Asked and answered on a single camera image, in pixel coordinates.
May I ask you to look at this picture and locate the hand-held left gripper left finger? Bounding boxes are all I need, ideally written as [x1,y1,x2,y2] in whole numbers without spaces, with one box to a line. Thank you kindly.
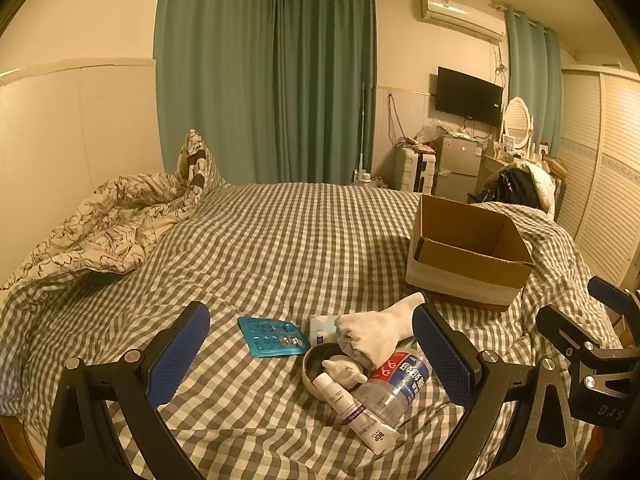
[45,301,211,480]

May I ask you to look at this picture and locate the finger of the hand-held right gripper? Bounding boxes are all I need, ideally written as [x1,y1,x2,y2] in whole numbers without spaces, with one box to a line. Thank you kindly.
[536,305,626,361]
[587,276,640,321]

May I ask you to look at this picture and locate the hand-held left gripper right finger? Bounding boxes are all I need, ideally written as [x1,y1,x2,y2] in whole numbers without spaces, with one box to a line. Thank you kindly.
[411,302,576,480]

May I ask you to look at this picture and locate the clear plastic water bottle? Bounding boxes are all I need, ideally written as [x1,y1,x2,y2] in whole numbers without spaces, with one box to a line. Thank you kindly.
[352,350,433,433]

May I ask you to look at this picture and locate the cardboard box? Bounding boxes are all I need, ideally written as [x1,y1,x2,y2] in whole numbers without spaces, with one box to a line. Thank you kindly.
[405,194,536,313]

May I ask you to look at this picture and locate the blue blister pack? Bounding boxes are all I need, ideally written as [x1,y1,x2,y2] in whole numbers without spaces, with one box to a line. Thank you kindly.
[237,316,309,359]

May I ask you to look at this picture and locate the white ceramic figurine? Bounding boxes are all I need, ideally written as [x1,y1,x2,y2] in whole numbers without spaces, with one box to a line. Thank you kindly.
[321,355,366,391]

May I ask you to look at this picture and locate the white cream tube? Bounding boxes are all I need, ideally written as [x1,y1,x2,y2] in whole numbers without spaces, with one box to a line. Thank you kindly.
[314,372,401,456]

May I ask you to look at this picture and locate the tissue pack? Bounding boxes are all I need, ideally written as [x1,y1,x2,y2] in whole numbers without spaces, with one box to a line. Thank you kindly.
[309,315,346,348]

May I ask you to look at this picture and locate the brown round bowl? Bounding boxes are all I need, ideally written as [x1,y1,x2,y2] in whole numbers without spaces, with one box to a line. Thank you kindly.
[302,344,371,401]

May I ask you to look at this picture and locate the white jacket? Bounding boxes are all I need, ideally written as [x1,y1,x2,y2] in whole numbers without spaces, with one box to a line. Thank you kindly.
[525,162,557,211]

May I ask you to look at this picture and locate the white louvred wardrobe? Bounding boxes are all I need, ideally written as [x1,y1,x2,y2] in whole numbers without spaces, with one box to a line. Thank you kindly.
[555,65,640,286]

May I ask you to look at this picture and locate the black clothes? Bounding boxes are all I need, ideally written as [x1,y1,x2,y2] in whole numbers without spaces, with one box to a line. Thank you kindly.
[480,165,536,206]

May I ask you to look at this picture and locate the floral quilt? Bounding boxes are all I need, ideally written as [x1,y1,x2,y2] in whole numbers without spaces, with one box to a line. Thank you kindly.
[0,172,211,291]

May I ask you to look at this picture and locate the grey checked bed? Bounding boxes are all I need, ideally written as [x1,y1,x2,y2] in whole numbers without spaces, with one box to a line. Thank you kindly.
[0,180,626,480]

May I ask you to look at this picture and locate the dressing table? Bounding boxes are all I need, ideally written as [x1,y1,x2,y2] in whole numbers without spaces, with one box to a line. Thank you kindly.
[475,152,551,196]

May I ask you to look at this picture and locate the white suitcase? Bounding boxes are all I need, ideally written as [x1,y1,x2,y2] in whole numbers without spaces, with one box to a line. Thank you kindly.
[395,146,437,193]

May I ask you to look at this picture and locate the silver small fridge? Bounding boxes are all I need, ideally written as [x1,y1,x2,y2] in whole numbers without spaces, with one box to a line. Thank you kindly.
[435,135,485,201]

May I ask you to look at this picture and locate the patterned pillow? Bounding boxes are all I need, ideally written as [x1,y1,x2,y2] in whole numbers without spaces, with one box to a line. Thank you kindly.
[172,130,223,211]

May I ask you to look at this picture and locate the white oval mirror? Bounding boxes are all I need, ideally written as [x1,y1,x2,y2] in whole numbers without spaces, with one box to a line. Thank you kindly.
[500,97,536,153]

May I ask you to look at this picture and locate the light green window curtain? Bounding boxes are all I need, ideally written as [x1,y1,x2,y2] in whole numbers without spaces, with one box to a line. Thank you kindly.
[505,5,563,156]

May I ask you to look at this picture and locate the white mop pole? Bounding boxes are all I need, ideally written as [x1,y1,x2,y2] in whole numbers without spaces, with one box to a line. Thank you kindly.
[357,80,369,181]

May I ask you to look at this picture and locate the wide green curtain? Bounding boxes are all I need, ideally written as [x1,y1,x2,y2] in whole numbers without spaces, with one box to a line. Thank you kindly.
[152,0,276,186]

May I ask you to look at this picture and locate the narrow green curtain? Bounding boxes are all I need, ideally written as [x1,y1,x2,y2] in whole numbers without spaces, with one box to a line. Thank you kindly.
[272,0,376,186]

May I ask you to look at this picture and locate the white air conditioner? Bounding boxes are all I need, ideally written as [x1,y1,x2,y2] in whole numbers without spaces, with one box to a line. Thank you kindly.
[417,0,506,43]

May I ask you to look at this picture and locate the wall cables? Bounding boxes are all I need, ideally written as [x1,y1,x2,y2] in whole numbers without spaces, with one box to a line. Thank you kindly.
[387,92,407,147]

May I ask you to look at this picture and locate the black wall television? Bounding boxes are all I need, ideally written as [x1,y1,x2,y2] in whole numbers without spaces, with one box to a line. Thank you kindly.
[435,66,504,128]

